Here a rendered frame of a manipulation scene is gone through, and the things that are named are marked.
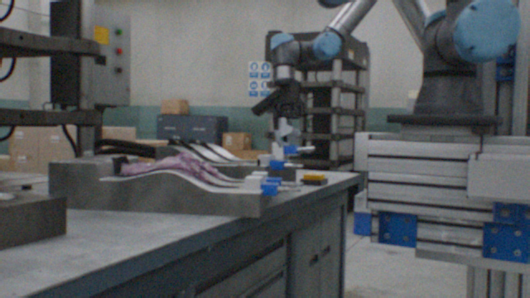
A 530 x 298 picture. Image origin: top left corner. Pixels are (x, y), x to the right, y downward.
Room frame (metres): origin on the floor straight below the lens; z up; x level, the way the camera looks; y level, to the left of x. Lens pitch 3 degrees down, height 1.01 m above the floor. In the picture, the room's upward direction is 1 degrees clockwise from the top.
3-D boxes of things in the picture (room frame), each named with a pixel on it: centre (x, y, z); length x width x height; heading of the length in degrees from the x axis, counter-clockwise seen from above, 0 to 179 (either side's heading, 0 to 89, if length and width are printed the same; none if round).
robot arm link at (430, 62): (1.15, -0.42, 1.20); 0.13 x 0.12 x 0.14; 1
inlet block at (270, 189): (1.19, -0.03, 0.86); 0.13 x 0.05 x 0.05; 83
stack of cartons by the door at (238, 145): (8.44, 0.26, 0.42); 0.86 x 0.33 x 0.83; 66
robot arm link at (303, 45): (1.63, -0.16, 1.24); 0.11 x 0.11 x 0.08; 10
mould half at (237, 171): (1.63, 0.17, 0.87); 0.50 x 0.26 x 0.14; 66
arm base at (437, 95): (1.16, -0.42, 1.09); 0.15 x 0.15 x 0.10
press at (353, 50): (6.23, -0.72, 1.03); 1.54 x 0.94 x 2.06; 156
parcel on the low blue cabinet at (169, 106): (8.93, 1.59, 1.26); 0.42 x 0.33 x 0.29; 66
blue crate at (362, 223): (4.63, -1.20, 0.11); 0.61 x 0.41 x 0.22; 66
